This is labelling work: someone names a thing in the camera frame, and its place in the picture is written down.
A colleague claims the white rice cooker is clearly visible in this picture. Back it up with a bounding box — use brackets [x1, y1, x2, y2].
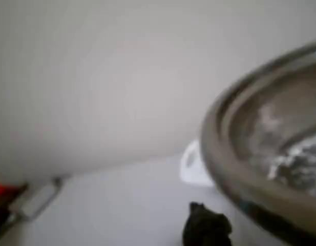
[179, 139, 216, 188]

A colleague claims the white rice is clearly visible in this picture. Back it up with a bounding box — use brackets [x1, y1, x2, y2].
[249, 102, 316, 198]

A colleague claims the red and black object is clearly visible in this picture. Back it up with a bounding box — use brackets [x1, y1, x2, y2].
[0, 181, 29, 246]

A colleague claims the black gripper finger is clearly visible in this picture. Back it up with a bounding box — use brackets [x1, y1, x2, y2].
[182, 201, 233, 246]

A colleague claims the steel inner pot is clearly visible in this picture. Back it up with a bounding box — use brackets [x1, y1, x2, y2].
[200, 41, 316, 231]

